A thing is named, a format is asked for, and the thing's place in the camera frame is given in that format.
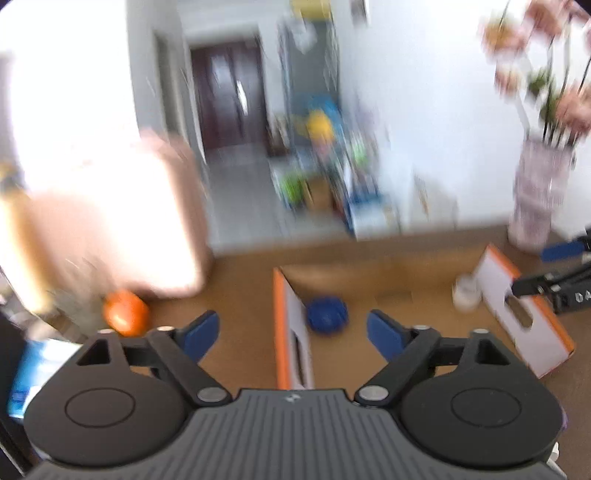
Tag white tape roll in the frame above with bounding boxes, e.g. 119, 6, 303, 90
452, 274, 482, 313

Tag blue tissue pack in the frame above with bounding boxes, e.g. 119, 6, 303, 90
7, 339, 81, 422

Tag dark brown door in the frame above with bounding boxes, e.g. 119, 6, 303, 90
190, 37, 269, 152

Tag dried pink flowers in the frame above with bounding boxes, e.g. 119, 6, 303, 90
482, 1, 590, 149

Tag yellow box on fridge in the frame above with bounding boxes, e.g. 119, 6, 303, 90
290, 0, 332, 21

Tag pink ceramic vase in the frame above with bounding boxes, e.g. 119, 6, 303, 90
508, 137, 574, 253

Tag pink suitcase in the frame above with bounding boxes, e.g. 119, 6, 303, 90
1, 131, 212, 310

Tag orange fruit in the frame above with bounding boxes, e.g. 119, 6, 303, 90
102, 290, 150, 337

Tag grey refrigerator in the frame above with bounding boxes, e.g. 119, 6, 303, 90
280, 18, 341, 154

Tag red cardboard box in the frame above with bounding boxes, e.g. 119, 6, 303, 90
273, 245, 575, 394

